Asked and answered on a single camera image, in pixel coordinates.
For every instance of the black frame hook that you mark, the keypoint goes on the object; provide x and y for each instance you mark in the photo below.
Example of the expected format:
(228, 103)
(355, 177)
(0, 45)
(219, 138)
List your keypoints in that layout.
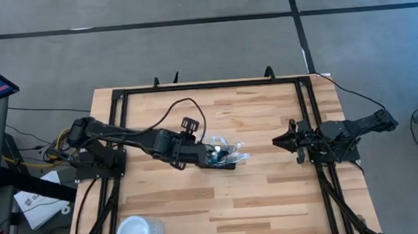
(269, 72)
(175, 77)
(156, 82)

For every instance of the white teal toothpaste tube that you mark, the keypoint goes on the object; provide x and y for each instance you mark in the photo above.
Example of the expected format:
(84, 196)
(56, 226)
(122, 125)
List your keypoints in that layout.
(214, 155)

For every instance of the black stand beam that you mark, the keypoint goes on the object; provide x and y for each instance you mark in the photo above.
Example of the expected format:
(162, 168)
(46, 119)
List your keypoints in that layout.
(36, 184)

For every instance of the white paper booklet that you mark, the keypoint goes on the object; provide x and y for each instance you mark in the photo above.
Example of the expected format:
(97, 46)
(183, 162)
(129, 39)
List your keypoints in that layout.
(38, 206)

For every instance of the black aluminium table frame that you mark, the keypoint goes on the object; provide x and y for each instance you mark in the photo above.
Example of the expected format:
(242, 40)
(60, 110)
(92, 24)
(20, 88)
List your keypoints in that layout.
(210, 85)

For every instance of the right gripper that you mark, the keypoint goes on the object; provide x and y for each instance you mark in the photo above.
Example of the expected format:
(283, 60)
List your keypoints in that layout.
(310, 134)

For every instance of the white tape roll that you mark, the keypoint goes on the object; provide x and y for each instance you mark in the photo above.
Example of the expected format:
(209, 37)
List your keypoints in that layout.
(66, 209)

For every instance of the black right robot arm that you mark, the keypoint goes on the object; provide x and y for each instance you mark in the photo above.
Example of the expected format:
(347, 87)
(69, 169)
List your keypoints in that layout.
(357, 125)

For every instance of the white table label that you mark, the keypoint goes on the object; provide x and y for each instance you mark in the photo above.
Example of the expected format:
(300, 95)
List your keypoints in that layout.
(323, 74)

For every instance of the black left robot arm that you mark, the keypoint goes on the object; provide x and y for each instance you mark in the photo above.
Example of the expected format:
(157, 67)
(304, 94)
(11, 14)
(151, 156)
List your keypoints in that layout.
(121, 132)

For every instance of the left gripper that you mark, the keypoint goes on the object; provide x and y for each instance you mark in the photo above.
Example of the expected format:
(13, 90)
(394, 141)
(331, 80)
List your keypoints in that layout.
(196, 153)

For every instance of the grey-bristled toothbrush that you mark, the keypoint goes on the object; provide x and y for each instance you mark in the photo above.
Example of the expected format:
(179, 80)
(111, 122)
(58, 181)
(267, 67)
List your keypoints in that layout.
(240, 147)

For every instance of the blue mouthwash bottle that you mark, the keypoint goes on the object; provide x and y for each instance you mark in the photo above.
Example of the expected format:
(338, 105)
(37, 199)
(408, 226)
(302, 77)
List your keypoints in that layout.
(217, 148)

